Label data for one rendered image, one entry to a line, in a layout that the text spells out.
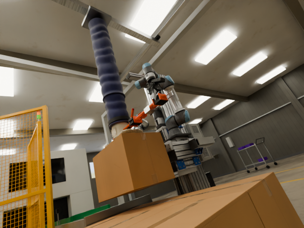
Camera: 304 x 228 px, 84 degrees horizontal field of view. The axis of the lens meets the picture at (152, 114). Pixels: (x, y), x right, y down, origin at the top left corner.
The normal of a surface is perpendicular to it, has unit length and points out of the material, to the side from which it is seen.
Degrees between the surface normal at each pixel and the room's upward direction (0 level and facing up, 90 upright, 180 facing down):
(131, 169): 90
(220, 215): 90
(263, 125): 90
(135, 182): 90
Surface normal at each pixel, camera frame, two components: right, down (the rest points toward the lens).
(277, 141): -0.78, -0.02
